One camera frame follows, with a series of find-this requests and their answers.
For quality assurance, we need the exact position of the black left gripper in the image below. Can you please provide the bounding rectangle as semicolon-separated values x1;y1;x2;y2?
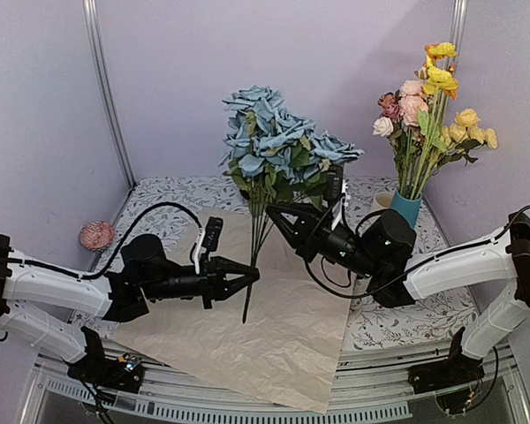
141;256;260;310

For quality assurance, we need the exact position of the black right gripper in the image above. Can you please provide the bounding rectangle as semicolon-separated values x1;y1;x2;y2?
265;201;380;280

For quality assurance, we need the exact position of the cream wrapping paper sheet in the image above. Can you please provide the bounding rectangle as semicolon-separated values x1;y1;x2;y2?
108;229;350;413

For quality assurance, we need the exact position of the teal vase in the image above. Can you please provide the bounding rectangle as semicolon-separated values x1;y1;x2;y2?
390;190;422;230

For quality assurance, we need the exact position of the white and mauve rose stem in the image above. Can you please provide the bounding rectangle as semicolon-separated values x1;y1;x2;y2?
373;90;414;199

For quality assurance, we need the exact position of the yellow rose stem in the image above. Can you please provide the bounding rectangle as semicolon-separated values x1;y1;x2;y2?
430;109;498;177

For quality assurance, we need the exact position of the yellow poppy stem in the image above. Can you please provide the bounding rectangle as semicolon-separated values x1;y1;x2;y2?
411;58;455;200

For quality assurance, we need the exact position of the orange poppy stem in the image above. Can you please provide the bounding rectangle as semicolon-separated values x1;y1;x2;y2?
419;42;459;100

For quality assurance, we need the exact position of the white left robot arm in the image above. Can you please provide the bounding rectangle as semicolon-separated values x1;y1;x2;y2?
0;234;260;393

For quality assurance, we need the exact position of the cream mug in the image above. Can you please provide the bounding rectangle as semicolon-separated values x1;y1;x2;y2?
374;192;394;208

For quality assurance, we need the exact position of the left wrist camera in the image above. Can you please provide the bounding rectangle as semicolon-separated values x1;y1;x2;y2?
190;216;223;274

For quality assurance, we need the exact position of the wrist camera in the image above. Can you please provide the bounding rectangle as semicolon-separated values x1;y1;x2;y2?
323;165;350;230
190;216;223;274

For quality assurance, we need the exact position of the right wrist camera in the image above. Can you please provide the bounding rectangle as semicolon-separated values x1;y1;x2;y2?
323;165;350;230

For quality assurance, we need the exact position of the aluminium table front rail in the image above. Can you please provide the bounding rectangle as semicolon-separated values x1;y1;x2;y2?
19;339;530;424

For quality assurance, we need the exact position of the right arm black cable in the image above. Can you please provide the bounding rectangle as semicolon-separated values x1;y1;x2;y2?
304;203;530;301

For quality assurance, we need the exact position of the right aluminium frame post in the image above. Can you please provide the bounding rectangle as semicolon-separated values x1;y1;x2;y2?
414;0;469;189

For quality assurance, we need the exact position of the aluminium frame post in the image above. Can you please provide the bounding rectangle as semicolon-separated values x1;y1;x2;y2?
82;0;137;190
414;0;469;189

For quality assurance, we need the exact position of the left aluminium frame post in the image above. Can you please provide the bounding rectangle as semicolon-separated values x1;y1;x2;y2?
82;0;137;190

